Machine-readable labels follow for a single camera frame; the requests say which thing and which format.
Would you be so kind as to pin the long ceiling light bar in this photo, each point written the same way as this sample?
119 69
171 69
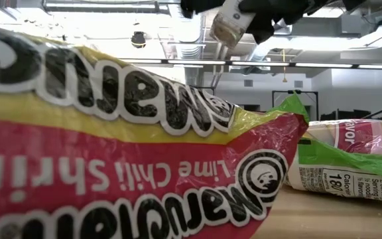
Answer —
260 63

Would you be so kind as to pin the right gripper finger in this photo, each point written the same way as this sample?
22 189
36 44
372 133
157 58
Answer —
262 23
201 5

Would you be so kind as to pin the black monitors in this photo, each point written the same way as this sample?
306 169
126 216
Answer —
347 115

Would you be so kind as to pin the black frame stand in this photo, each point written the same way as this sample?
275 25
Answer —
295 92

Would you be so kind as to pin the seasoning jar white label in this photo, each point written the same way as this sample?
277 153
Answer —
232 20

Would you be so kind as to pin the lime chili shrimp ramen packet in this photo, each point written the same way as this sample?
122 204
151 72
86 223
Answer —
343 166
111 166

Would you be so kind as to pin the black ceiling dome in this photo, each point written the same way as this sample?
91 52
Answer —
138 40

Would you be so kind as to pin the silver corrugated air duct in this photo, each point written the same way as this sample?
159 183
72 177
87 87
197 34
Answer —
191 49

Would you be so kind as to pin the silver spiral air duct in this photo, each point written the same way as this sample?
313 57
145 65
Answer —
264 49

